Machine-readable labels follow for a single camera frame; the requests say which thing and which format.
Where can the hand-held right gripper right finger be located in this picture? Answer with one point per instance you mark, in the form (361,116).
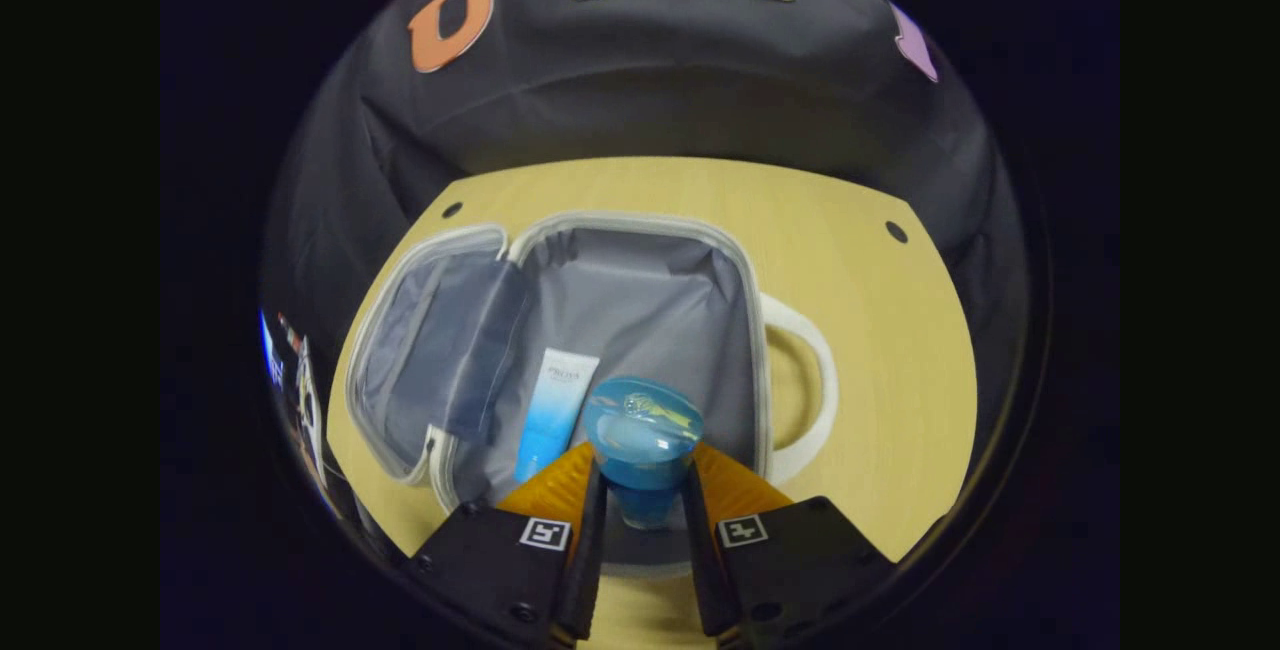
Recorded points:
(700,570)

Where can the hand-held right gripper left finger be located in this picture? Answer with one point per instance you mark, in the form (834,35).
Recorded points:
(590,560)

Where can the green bottle with blue cap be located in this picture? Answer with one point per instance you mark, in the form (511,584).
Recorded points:
(640,440)

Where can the white and blue tube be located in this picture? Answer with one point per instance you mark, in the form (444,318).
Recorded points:
(555,410)

